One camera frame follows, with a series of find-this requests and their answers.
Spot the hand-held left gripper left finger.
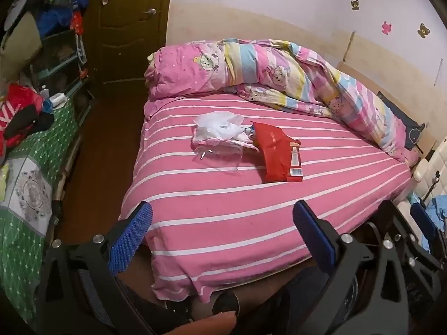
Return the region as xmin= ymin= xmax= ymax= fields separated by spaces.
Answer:
xmin=37 ymin=201 xmax=158 ymax=335

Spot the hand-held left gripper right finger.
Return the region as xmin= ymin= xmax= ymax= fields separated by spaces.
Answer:
xmin=293 ymin=200 xmax=413 ymax=335

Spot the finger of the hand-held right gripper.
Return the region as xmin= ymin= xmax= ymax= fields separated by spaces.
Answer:
xmin=409 ymin=202 xmax=447 ymax=255
xmin=379 ymin=200 xmax=441 ymax=277

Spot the red snack packet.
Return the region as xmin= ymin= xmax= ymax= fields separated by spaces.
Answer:
xmin=251 ymin=121 xmax=304 ymax=183

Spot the white gauze cloth pink trim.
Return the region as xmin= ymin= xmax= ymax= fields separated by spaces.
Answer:
xmin=191 ymin=112 xmax=261 ymax=154

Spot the white tissue wad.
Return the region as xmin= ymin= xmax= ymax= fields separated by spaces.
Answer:
xmin=194 ymin=111 xmax=250 ymax=143

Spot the light blue cloth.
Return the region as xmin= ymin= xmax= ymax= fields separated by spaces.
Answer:
xmin=417 ymin=193 xmax=447 ymax=252

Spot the cream padded office chair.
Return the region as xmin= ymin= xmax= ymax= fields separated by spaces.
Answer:
xmin=394 ymin=140 xmax=447 ymax=217

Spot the pink striped bed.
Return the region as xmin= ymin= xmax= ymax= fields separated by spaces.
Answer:
xmin=119 ymin=91 xmax=420 ymax=302

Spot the navy pillow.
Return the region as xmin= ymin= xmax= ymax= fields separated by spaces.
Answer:
xmin=376 ymin=91 xmax=427 ymax=150

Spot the green patterned tablecloth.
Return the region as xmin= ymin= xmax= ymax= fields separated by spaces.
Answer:
xmin=0 ymin=98 xmax=79 ymax=322

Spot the clear plastic wrapper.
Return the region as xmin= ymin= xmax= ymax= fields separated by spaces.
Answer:
xmin=194 ymin=147 xmax=243 ymax=175

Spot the pink cartoon print quilt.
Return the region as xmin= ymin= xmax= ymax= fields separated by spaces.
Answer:
xmin=145 ymin=38 xmax=420 ymax=163

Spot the red bag on table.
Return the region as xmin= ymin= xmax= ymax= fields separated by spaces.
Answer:
xmin=0 ymin=83 xmax=54 ymax=157

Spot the brown wooden door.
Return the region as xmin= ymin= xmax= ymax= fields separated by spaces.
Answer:
xmin=85 ymin=0 xmax=175 ymax=84

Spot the cluttered storage rack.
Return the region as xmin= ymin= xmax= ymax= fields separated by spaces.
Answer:
xmin=21 ymin=28 xmax=93 ymax=126

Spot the blue garment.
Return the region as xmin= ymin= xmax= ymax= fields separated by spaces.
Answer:
xmin=35 ymin=0 xmax=89 ymax=37

